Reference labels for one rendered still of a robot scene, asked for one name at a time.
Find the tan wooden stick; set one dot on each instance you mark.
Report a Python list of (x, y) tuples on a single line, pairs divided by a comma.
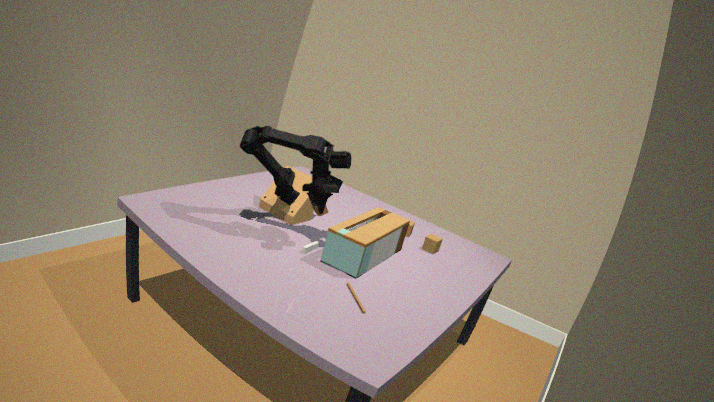
[(355, 297)]

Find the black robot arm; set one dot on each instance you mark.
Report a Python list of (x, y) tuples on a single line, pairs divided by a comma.
[(310, 146)]

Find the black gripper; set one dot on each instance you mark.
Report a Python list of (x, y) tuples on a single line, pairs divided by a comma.
[(319, 189)]

